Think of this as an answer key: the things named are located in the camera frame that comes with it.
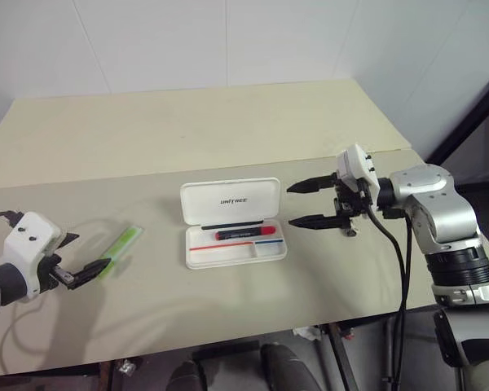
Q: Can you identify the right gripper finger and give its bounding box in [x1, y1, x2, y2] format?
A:
[288, 213, 340, 231]
[286, 172, 339, 195]

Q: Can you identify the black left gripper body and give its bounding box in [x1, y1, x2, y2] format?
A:
[36, 252, 77, 293]

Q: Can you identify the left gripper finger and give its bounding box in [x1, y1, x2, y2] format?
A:
[55, 231, 82, 251]
[66, 257, 117, 292]

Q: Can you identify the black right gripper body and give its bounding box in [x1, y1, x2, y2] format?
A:
[333, 173, 376, 239]

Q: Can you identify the green marker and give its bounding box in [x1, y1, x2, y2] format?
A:
[96, 226, 143, 281]

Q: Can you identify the red marker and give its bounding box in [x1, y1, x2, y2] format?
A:
[214, 225, 278, 242]

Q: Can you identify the white plastic pencil case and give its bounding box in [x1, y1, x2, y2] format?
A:
[179, 176, 289, 270]

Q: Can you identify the crumpled white paper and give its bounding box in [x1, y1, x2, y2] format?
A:
[292, 324, 324, 341]

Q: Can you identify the dark metal table leg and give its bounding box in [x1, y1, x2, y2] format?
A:
[328, 323, 362, 391]

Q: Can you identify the large dark rounded shape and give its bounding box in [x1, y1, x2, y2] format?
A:
[259, 343, 325, 391]

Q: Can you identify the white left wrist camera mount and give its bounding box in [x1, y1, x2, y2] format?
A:
[2, 210, 63, 303]

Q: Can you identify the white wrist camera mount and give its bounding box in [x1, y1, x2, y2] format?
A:
[2, 210, 63, 303]
[336, 143, 381, 213]

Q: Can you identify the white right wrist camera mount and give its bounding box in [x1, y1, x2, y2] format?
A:
[336, 143, 381, 213]

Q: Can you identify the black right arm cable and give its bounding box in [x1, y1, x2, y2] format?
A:
[393, 211, 416, 391]
[362, 199, 407, 391]

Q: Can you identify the black furniture frame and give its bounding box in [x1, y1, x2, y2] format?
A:
[425, 74, 489, 165]

